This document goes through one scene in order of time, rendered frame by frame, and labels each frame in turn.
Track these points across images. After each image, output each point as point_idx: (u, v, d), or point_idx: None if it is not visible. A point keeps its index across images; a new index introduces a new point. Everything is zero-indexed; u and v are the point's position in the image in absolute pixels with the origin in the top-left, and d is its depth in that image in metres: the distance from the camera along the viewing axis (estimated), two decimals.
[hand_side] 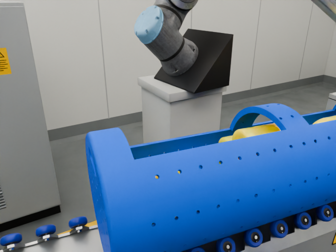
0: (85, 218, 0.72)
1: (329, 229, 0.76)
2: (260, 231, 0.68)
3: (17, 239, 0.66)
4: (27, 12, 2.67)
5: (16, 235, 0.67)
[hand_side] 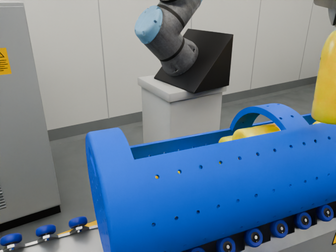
0: (85, 218, 0.72)
1: (329, 229, 0.76)
2: (260, 231, 0.68)
3: (17, 239, 0.66)
4: (27, 12, 2.67)
5: (16, 235, 0.67)
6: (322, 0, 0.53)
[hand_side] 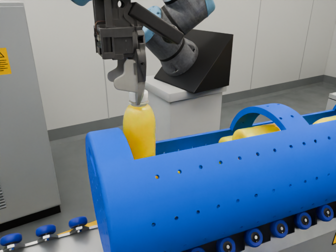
0: (85, 218, 0.72)
1: (329, 229, 0.76)
2: (260, 231, 0.68)
3: (17, 239, 0.66)
4: (27, 12, 2.67)
5: (16, 235, 0.67)
6: (116, 78, 0.61)
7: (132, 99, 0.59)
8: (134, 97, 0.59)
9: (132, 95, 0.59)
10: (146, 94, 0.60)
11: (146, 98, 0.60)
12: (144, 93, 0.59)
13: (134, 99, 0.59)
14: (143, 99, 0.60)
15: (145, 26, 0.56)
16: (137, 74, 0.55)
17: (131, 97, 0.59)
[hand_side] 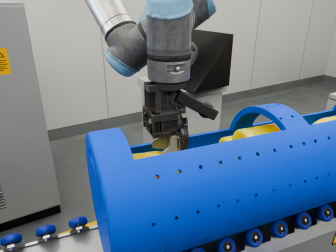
0: (85, 218, 0.72)
1: (329, 229, 0.76)
2: (260, 231, 0.68)
3: (17, 239, 0.66)
4: (27, 12, 2.67)
5: (16, 235, 0.67)
6: (158, 145, 0.71)
7: None
8: None
9: None
10: None
11: None
12: None
13: None
14: None
15: None
16: (180, 148, 0.65)
17: None
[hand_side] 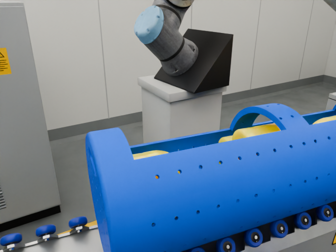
0: (85, 218, 0.72)
1: (329, 229, 0.76)
2: (260, 231, 0.68)
3: (17, 239, 0.66)
4: (27, 12, 2.67)
5: (16, 235, 0.67)
6: None
7: None
8: None
9: None
10: None
11: None
12: None
13: None
14: None
15: None
16: None
17: None
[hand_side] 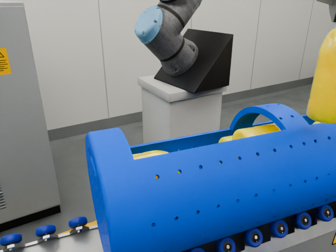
0: (85, 218, 0.72)
1: (329, 229, 0.76)
2: (260, 231, 0.68)
3: (17, 239, 0.66)
4: (27, 12, 2.67)
5: (16, 235, 0.67)
6: None
7: None
8: None
9: None
10: None
11: None
12: None
13: None
14: None
15: None
16: None
17: None
